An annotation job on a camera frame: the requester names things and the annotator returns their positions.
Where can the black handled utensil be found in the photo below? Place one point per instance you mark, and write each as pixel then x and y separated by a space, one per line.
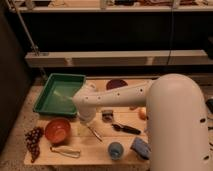
pixel 125 128

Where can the metal diagonal pole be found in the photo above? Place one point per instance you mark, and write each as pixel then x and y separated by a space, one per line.
pixel 34 47

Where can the blue cup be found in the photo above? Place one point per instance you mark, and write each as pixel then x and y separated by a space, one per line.
pixel 115 150

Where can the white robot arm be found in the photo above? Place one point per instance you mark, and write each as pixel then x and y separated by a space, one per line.
pixel 177 119

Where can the wooden shelf beam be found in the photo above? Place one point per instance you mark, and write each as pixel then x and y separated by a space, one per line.
pixel 118 58

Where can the dark red grape bunch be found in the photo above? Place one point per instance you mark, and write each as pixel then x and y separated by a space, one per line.
pixel 32 139

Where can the green plastic tray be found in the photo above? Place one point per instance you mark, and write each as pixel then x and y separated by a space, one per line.
pixel 55 98

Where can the blue yellow sponge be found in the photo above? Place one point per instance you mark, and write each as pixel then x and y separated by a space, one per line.
pixel 141 148

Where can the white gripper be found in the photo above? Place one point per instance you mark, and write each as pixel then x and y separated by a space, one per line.
pixel 86 116

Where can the orange bowl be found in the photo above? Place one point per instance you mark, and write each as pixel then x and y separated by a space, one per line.
pixel 57 130

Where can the silver metal fork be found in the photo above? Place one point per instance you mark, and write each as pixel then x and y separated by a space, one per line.
pixel 95 133

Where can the purple bowl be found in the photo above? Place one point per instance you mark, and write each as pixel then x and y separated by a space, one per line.
pixel 115 83

